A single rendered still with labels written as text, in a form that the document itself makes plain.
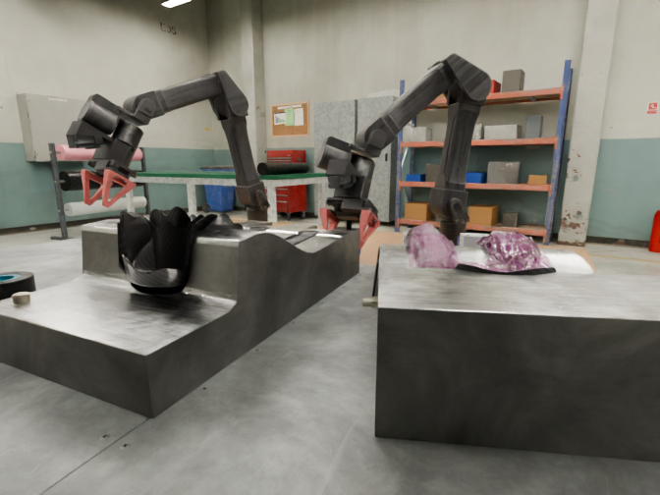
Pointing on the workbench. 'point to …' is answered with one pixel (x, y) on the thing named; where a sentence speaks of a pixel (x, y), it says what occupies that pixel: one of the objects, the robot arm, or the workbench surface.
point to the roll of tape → (16, 283)
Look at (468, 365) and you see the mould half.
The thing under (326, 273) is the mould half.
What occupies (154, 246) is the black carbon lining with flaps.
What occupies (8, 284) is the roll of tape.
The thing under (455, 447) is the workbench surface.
